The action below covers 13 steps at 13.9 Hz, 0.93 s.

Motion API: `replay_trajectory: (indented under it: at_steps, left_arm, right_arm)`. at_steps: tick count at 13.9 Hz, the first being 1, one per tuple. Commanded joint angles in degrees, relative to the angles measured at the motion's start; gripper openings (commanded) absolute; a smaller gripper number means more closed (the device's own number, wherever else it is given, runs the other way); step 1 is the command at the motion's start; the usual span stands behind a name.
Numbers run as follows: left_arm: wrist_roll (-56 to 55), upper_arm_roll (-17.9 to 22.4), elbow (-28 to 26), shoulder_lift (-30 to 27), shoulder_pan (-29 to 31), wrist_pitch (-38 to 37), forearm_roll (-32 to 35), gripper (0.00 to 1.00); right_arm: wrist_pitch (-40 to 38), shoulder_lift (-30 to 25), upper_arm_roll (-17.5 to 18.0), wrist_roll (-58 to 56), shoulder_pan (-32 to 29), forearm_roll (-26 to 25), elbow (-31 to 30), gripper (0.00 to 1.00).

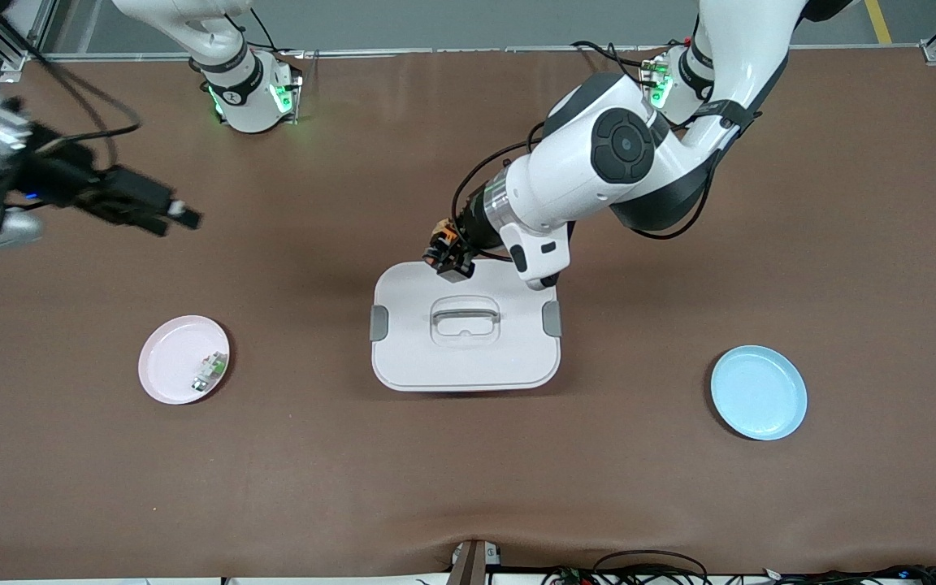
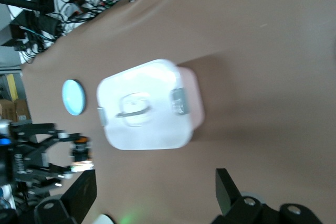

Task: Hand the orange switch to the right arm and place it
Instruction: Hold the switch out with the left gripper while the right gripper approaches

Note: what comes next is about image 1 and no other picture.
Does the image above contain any white lidded storage box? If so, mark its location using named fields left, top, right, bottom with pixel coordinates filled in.
left=370, top=259, right=563, bottom=393

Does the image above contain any pink round plate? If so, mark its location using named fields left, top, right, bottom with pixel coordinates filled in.
left=138, top=315, right=231, bottom=405

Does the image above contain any table edge clamp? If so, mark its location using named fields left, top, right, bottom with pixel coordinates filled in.
left=445, top=539, right=503, bottom=585

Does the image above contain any light blue round plate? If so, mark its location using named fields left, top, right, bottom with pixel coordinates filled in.
left=710, top=344, right=808, bottom=442

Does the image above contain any grey box lid handle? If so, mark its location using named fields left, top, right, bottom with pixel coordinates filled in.
left=431, top=306, right=501, bottom=327

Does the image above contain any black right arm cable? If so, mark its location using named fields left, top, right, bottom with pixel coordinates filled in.
left=0, top=32, right=142, bottom=163

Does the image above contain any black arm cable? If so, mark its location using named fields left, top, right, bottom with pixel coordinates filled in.
left=0, top=32, right=142, bottom=163
left=452, top=97, right=722, bottom=265

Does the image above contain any green push-button switch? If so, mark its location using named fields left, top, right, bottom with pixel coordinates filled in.
left=191, top=352, right=227, bottom=394

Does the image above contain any metal table edge rail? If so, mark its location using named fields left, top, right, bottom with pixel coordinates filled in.
left=29, top=45, right=924, bottom=63

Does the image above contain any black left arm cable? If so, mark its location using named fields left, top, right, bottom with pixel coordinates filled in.
left=452, top=97, right=722, bottom=265

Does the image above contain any black base cable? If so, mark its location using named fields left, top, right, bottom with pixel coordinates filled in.
left=250, top=6, right=279, bottom=54
left=571, top=39, right=657, bottom=89

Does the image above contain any black looped cable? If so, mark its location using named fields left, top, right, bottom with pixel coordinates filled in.
left=590, top=549, right=709, bottom=585

